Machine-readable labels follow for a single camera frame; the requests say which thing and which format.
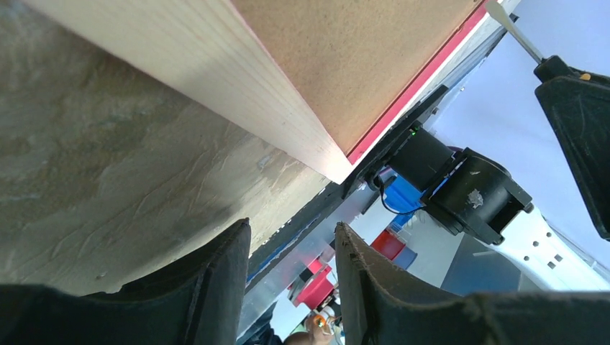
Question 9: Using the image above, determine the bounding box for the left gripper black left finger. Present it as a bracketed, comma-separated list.
[1, 218, 251, 344]

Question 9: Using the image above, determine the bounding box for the yellow screwdriver small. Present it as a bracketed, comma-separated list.
[484, 1, 592, 83]

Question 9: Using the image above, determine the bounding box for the pink photo frame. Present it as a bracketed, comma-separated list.
[29, 1, 486, 183]

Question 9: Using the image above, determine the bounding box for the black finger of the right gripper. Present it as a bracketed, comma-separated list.
[534, 74, 609, 241]

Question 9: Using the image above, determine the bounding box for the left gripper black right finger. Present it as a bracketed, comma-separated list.
[335, 222, 609, 344]

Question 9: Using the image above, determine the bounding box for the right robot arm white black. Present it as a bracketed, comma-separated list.
[364, 119, 609, 292]

